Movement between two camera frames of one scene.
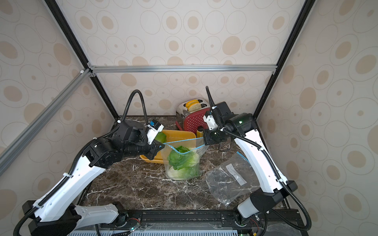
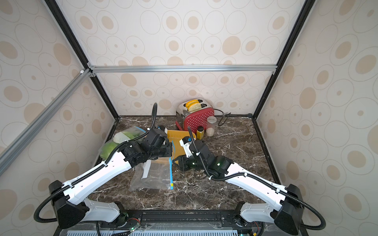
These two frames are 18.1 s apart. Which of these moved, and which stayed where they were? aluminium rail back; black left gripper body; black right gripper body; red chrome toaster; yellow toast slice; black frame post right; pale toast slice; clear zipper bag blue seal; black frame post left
Moved: black left gripper body; black right gripper body; clear zipper bag blue seal
Stayed: pale toast slice; red chrome toaster; aluminium rail back; black frame post right; yellow toast slice; black frame post left
